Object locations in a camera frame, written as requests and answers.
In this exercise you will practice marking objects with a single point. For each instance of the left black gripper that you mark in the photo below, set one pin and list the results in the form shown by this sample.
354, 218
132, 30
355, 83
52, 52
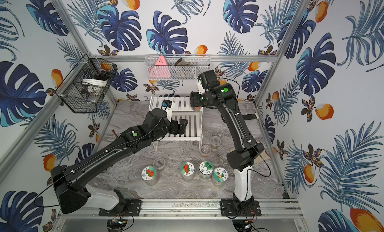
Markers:
175, 127

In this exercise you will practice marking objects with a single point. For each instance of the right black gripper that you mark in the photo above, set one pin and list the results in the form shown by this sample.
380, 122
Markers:
194, 100

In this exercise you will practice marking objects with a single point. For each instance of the white slatted wooden shelf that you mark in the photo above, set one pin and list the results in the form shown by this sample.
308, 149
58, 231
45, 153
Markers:
181, 110

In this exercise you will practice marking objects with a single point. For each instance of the clear seed container front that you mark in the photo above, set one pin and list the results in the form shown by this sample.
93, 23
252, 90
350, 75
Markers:
205, 151

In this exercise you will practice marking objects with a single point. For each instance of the clear seed container dark seeds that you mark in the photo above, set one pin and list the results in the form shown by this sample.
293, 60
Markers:
215, 142

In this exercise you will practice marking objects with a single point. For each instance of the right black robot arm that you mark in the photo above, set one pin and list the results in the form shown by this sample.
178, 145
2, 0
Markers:
246, 147

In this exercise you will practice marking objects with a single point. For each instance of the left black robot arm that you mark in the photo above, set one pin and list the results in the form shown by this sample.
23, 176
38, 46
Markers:
71, 183

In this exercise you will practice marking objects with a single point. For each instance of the jar with strawberry lid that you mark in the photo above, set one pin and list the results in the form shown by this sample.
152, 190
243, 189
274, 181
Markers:
187, 171

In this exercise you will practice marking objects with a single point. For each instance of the jar with green tree lid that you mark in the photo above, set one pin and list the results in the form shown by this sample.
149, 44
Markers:
206, 169

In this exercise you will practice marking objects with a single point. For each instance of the jar with tomato lid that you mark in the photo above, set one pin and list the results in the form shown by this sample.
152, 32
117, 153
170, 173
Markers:
150, 175

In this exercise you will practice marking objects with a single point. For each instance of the pink triangular packet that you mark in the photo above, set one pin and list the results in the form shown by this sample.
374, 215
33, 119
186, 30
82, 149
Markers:
160, 70

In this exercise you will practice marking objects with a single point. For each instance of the jar with pineapple lid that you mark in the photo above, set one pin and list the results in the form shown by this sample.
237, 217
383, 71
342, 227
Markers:
219, 177

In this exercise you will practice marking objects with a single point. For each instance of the white bowl in basket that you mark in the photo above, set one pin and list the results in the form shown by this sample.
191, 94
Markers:
94, 83

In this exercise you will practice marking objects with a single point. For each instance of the white mesh wall basket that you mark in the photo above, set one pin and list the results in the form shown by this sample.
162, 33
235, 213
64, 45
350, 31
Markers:
182, 67

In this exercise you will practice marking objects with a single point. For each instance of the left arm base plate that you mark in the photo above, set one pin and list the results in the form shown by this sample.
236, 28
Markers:
129, 207

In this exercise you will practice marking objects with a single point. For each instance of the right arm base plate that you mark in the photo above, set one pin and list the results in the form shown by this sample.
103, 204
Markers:
234, 208

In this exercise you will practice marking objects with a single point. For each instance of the black wire basket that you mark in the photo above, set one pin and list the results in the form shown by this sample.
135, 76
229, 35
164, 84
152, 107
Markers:
81, 99

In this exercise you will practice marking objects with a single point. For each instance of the aluminium mounting rail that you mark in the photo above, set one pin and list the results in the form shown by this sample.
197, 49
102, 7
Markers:
203, 209

